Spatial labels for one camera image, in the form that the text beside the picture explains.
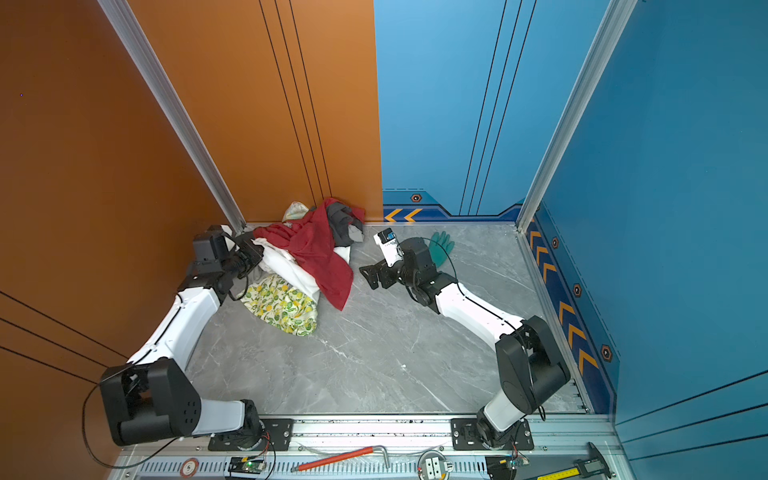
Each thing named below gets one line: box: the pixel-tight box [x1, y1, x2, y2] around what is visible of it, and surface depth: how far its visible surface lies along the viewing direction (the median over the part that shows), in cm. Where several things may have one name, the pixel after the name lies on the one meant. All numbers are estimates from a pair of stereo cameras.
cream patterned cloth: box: [282, 201, 309, 228], surface depth 118 cm
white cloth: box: [222, 225, 351, 301], surface depth 89 cm
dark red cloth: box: [253, 198, 365, 311], surface depth 98 cm
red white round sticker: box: [180, 457, 200, 479], surface depth 71 cm
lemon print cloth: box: [236, 275, 318, 337], surface depth 93 cm
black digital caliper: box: [537, 442, 612, 480], surface depth 70 cm
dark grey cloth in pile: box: [326, 202, 364, 247], surface depth 111 cm
